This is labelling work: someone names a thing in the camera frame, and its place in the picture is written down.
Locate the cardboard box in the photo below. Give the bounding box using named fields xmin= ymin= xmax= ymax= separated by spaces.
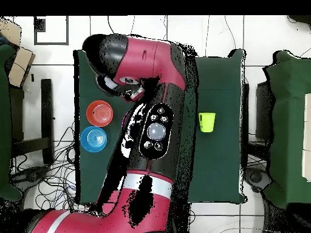
xmin=7 ymin=46 xmax=36 ymax=88
xmin=0 ymin=18 xmax=23 ymax=46

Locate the black floor cable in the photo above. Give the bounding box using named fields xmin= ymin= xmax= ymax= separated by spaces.
xmin=107 ymin=15 xmax=115 ymax=35

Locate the white box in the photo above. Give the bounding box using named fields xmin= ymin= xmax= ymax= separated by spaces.
xmin=301 ymin=93 xmax=311 ymax=183

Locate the small red bowl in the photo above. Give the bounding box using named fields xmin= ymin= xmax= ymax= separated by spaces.
xmin=86 ymin=100 xmax=114 ymax=127

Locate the black stand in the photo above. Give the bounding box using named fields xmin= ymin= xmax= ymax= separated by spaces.
xmin=9 ymin=78 xmax=55 ymax=166

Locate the green cup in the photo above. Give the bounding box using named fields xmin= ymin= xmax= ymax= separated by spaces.
xmin=198 ymin=112 xmax=216 ymax=133

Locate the black case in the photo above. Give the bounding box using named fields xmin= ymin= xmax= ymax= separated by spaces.
xmin=255 ymin=81 xmax=271 ymax=141

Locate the grey floor stand base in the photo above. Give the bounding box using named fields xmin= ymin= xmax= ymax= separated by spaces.
xmin=10 ymin=164 xmax=50 ymax=192
xmin=244 ymin=167 xmax=272 ymax=194

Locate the black floor frame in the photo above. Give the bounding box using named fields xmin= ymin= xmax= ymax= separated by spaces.
xmin=33 ymin=15 xmax=69 ymax=46

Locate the dark green tablecloth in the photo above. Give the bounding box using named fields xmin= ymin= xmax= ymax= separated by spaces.
xmin=73 ymin=49 xmax=247 ymax=204
xmin=262 ymin=50 xmax=311 ymax=209
xmin=0 ymin=44 xmax=23 ymax=202

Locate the small blue bowl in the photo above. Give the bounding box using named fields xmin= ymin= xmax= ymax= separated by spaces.
xmin=80 ymin=126 xmax=108 ymax=154

